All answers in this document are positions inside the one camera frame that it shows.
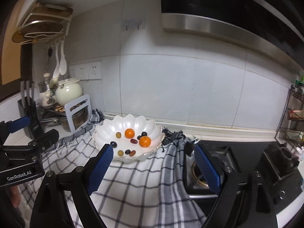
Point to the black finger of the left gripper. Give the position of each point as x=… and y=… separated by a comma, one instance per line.
x=40, y=144

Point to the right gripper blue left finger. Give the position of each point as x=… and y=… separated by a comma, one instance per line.
x=97, y=167

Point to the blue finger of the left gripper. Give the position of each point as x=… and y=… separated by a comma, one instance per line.
x=7, y=128

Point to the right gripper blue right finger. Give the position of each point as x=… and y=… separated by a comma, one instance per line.
x=211, y=168

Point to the yellow green grape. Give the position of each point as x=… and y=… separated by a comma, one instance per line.
x=120, y=153

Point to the red jujube grape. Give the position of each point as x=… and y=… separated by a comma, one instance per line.
x=132, y=153

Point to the person's hand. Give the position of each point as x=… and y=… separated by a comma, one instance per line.
x=15, y=196

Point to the dark grape in bowl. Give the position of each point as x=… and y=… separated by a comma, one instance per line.
x=113, y=144

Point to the black knife block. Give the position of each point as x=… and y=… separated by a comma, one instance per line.
x=27, y=107

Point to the steel pot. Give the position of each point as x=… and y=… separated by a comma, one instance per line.
x=50, y=118

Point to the red grape in bowl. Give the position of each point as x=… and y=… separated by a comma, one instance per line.
x=133, y=141

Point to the white scalloped bowl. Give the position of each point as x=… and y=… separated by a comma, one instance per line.
x=105, y=133

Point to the small orange mandarin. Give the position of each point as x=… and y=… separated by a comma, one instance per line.
x=145, y=141

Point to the cream ceramic teapot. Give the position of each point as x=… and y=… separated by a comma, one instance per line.
x=68, y=90

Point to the white hanging spatula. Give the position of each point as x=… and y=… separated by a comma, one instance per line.
x=56, y=72

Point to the white hanging spoon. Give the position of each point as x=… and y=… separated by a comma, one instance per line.
x=63, y=62

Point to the steel range hood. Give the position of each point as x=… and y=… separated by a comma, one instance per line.
x=204, y=26

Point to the grey white rack frame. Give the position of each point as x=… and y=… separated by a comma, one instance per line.
x=76, y=105

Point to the wall power sockets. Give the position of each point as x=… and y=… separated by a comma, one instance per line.
x=86, y=71

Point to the wall rack with boards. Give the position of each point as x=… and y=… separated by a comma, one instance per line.
x=44, y=23

